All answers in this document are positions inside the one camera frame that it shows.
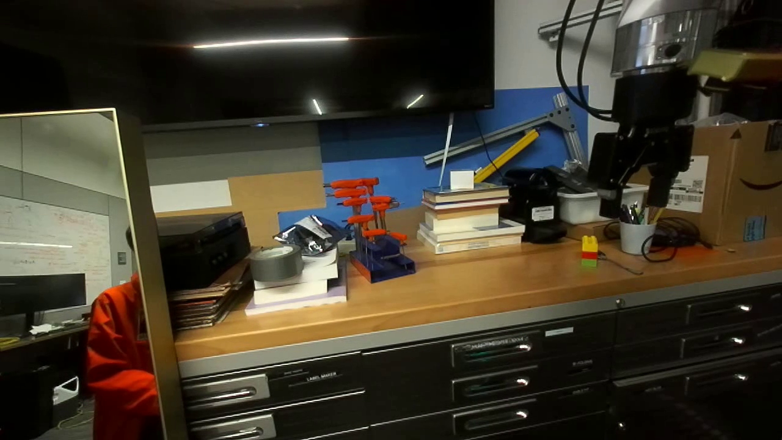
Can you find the grey duct tape roll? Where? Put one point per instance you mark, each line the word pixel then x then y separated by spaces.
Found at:
pixel 275 262

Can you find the thin white rod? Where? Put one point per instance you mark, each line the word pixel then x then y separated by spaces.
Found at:
pixel 446 150

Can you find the stack of books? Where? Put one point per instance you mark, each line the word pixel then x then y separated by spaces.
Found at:
pixel 464 193

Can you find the brown cardboard shipping box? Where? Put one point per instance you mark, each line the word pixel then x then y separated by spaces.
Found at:
pixel 741 184

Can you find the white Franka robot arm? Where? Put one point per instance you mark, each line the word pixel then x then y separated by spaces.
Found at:
pixel 664 32

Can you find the red edged book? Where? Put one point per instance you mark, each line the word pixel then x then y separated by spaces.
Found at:
pixel 464 204

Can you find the orange clamp rack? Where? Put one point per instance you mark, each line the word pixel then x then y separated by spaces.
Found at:
pixel 374 237

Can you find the brown board stack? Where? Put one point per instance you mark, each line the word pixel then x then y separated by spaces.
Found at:
pixel 208 303

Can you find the cork board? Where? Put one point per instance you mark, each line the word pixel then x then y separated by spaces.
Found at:
pixel 278 199

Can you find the white wall paper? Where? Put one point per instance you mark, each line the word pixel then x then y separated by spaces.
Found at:
pixel 191 196

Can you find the person in orange hoodie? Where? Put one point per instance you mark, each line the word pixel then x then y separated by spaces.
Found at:
pixel 117 367

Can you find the white plastic bin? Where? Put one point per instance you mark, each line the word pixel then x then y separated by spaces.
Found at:
pixel 579 210

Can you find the black label printer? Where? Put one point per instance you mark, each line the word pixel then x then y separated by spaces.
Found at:
pixel 539 204

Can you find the office desk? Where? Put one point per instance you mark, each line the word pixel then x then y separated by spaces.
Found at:
pixel 40 337

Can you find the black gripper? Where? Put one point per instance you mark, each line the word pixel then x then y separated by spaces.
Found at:
pixel 650 102

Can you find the white cardboard box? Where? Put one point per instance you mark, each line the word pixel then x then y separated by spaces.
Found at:
pixel 463 180

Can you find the black electronics box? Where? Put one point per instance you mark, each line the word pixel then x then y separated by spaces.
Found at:
pixel 204 249

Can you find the large black wall television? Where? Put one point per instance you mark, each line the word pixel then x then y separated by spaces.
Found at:
pixel 245 58

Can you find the large pale book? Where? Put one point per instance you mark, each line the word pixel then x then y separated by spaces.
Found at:
pixel 472 239

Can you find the thick cream book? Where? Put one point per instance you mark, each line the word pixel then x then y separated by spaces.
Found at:
pixel 460 222

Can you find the silver metal tool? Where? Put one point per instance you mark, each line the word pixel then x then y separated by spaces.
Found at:
pixel 628 215

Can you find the yellow red green brick stack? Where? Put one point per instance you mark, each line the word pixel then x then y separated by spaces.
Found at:
pixel 590 249

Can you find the yellow tool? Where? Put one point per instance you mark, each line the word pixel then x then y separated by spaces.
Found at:
pixel 506 157

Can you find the white cup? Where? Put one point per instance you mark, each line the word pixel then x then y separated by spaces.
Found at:
pixel 636 239

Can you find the dark computer monitor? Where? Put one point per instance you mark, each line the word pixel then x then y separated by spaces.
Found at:
pixel 40 294

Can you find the white box stack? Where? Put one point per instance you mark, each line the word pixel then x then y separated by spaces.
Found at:
pixel 307 284

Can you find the grey metal tool drawer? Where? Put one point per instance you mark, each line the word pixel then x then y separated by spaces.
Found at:
pixel 368 371

